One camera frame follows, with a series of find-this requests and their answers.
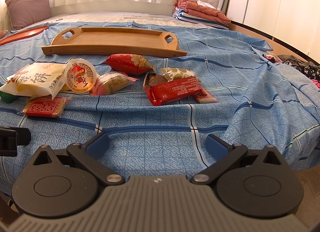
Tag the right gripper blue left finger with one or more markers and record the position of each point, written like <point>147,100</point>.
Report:
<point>98,145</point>

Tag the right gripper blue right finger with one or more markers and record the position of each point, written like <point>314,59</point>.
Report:
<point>217,147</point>

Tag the small red cracker packet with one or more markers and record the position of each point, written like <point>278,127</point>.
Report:
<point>204,97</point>

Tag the pink white pastry packet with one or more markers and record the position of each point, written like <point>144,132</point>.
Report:
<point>111,82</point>

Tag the red square cracker packet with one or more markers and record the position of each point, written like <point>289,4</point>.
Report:
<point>46,107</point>

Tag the long red snack bar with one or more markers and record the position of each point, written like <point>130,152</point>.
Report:
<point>167,92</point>

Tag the jelly cup with red lid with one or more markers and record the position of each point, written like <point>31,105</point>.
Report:
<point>80,75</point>

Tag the white gold dotted snack packet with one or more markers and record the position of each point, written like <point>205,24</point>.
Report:
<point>171,74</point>

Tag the brown peanut snack packet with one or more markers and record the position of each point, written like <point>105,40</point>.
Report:
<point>152,78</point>

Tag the white flower cake packet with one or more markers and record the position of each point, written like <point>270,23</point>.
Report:
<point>37,80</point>

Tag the red nut snack bag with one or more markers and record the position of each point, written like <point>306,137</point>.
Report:
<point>130,64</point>

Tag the blue plaid bed sheet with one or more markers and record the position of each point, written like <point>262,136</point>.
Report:
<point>259,103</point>

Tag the green snack packet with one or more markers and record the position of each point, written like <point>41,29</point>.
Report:
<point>8,98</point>

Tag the small colourful toy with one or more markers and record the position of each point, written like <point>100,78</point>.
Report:
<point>272,58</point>

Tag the wooden serving tray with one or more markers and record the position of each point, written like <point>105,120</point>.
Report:
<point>112,40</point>

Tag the dark floral clothes pile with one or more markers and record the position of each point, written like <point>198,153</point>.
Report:
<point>309,69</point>

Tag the red plastic tray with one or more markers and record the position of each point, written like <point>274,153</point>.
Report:
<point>9,38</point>

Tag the folded red and striped blankets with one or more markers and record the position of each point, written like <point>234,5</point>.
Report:
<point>197,12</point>

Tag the purple pillow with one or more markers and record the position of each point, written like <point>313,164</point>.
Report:
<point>23,13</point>

